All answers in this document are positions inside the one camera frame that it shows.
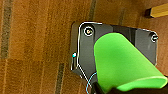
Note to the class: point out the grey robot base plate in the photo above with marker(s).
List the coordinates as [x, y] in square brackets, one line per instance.
[83, 43]

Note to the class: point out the green plastic cup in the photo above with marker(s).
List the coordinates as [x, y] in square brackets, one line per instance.
[126, 63]

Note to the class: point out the white gaming table yellow rim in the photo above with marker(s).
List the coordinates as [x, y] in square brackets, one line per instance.
[158, 12]

